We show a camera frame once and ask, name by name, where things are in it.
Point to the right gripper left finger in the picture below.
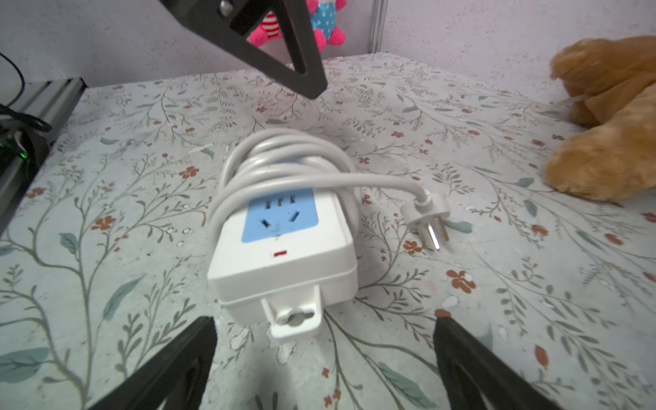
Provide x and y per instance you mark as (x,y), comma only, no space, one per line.
(174,378)

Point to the lower pink white plush doll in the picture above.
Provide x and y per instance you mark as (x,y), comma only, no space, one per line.
(269,29)

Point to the pink white plush doll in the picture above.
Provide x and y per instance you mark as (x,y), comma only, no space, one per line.
(323,16)
(269,29)

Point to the brown plush toy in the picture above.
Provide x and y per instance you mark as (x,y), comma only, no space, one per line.
(613,83)

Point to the white power strip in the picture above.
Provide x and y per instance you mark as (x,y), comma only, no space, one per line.
(282,260)

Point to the upper pink white plush doll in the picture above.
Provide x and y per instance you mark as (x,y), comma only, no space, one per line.
(323,16)

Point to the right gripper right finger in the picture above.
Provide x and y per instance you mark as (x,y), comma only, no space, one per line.
(475,378)

